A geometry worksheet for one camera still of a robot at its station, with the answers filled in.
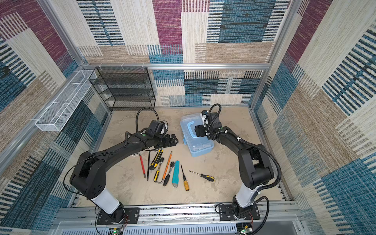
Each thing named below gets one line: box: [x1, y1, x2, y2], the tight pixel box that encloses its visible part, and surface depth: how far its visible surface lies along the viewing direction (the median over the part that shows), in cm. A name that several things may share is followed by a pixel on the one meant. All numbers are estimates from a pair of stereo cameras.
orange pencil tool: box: [155, 151, 173, 184], surface depth 91 cm
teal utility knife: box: [171, 160, 180, 188], surface depth 89 cm
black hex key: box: [146, 150, 151, 181], surface depth 91 cm
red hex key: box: [138, 152, 147, 179], surface depth 91 cm
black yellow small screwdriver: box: [188, 170, 215, 182], surface depth 86 cm
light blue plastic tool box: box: [180, 113, 215, 158], surface depth 93 cm
